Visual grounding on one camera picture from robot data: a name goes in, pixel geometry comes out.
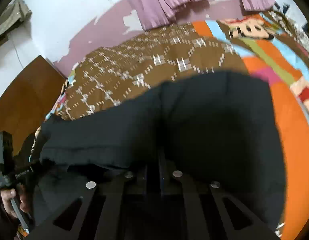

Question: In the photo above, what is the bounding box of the black puffer jacket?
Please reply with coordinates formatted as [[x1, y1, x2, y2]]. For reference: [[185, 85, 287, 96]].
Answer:
[[22, 72, 286, 230]]

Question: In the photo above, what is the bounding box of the person's left hand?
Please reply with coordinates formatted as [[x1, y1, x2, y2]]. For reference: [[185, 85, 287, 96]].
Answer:
[[0, 184, 31, 219]]

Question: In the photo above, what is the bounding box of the brown wooden headboard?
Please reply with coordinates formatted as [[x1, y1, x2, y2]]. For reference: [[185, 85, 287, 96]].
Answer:
[[0, 55, 65, 169]]

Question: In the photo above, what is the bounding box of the colourful cartoon bed blanket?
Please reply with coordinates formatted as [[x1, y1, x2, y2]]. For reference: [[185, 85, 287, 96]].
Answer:
[[50, 10, 309, 239]]

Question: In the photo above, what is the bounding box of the beige cloth hanging on wall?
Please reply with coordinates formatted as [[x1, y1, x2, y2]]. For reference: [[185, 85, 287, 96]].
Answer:
[[0, 0, 32, 37]]

